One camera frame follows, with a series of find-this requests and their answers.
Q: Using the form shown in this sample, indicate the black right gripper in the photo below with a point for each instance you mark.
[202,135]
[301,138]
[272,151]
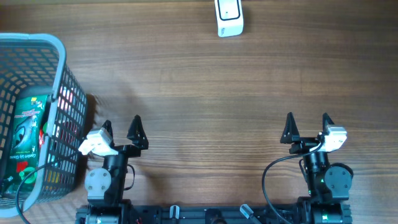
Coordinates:
[290,135]

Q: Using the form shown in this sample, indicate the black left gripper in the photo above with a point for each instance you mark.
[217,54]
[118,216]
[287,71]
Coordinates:
[140,141]

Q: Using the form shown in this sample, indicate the green 3M gloves packet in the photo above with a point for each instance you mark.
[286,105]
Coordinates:
[25,150]

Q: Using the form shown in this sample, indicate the small jar green lid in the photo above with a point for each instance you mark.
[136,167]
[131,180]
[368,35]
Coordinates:
[42,131]

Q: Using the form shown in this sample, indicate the chilli sauce bottle green cap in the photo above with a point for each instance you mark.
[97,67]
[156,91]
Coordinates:
[29,174]

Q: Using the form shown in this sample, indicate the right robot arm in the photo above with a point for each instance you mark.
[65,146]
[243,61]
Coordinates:
[327,182]

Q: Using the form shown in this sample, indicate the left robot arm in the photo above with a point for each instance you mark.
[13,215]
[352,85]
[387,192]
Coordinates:
[106,185]

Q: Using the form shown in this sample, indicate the white barcode scanner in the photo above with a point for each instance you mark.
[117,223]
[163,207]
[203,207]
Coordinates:
[229,17]

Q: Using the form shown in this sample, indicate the grey plastic shopping basket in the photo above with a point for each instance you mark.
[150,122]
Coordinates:
[35,64]

